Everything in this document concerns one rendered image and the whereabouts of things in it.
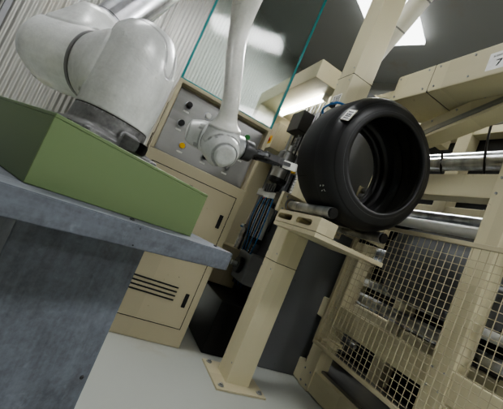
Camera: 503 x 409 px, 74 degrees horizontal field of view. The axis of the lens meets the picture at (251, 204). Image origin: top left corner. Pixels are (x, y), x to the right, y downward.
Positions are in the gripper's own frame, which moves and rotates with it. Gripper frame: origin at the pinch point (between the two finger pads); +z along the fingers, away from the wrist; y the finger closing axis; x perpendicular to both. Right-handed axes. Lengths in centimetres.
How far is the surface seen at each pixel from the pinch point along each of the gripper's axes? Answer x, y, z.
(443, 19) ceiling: -237, 160, 214
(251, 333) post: 78, 27, 19
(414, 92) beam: -56, 10, 61
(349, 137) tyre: -15.7, -11.6, 15.6
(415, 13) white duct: -122, 45, 78
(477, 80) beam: -55, -21, 62
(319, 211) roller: 13.8, -3.2, 17.0
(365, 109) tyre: -28.3, -11.1, 19.7
